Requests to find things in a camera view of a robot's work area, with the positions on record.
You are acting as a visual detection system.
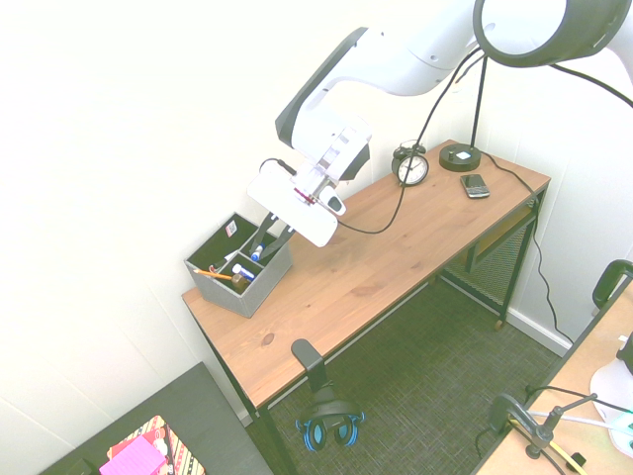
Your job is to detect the yellow pencil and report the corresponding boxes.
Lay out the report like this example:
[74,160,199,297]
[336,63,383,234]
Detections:
[192,266,233,282]

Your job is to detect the black desk lamp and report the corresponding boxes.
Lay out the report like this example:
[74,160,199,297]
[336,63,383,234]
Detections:
[438,0,633,174]

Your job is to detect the black table clamp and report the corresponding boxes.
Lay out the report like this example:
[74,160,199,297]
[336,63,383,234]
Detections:
[487,393,558,460]

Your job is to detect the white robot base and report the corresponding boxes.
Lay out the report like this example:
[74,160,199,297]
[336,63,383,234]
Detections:
[589,332,633,452]

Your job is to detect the black headphone hook clamp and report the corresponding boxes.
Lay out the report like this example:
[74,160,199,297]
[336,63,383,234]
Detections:
[290,338,331,397]

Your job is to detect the bright pink box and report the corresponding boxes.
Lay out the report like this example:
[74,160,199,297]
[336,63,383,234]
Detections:
[98,433,169,475]

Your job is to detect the patterned striped gift box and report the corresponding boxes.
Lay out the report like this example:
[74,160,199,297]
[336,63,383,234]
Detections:
[106,414,207,475]

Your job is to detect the black keypad mobile phone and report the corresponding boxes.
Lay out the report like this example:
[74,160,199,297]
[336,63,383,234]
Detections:
[459,172,492,201]

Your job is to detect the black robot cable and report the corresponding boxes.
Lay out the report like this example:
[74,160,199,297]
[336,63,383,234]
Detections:
[259,47,489,237]

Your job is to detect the black twin-bell alarm clock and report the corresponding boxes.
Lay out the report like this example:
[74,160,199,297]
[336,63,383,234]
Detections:
[391,140,430,188]

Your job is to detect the black curved handle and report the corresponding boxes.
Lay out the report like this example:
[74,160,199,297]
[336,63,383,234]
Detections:
[591,258,633,318]

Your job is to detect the black low cabinet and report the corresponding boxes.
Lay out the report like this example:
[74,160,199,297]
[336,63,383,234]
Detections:
[38,361,276,475]

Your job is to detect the grey felt desk organizer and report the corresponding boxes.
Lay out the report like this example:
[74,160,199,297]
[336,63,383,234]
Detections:
[183,211,294,319]

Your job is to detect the black lamp power cable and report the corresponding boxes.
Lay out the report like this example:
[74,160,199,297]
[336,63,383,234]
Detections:
[480,150,575,345]

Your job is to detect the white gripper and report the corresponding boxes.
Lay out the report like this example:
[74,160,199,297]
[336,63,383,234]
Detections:
[246,164,341,260]

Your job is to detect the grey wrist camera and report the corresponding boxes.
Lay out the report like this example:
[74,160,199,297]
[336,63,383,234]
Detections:
[318,187,348,217]

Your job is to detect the black and blue headphones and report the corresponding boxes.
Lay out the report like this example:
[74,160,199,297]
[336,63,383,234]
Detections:
[295,379,368,453]

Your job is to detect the wooden desk black frame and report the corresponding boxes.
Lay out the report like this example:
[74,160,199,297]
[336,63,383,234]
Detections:
[181,186,552,475]

